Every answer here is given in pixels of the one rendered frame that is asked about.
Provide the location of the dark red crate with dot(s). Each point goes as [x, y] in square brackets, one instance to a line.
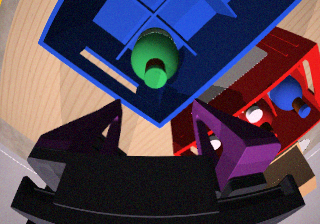
[268, 63]

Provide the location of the blue bottle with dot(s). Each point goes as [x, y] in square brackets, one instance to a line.
[287, 95]

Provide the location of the blue plastic crate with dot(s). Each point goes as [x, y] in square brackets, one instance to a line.
[219, 35]

